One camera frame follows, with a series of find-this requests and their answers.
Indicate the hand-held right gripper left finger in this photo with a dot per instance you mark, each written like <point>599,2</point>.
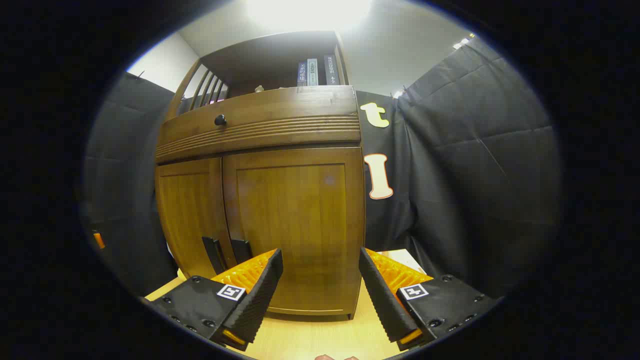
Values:
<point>260,300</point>

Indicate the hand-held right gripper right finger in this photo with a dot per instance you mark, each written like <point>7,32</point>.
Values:
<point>382,300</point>

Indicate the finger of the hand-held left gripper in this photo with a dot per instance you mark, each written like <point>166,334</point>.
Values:
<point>99,240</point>

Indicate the wooden cabinet door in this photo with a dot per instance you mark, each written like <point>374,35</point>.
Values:
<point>300,210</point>
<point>187,210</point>

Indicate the wooden double-door shoe cabinet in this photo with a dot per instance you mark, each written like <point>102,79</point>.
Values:
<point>270,55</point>

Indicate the wooden cabinet drawer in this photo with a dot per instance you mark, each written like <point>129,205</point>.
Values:
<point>280,120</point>

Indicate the black backdrop cloth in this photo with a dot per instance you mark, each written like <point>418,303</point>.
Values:
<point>475,175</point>

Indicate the black drawer knob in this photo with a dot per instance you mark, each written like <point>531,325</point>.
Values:
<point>220,120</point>

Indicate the dark blue book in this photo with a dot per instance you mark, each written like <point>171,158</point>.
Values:
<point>302,74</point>

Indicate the grey book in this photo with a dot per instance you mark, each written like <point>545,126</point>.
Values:
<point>312,72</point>

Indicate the thick dark book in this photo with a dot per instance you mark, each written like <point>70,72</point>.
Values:
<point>331,70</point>

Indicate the small ceiling light panel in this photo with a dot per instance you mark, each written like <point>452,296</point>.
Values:
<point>462,42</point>

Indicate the long ceiling light panel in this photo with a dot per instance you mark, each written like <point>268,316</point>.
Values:
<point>307,12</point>

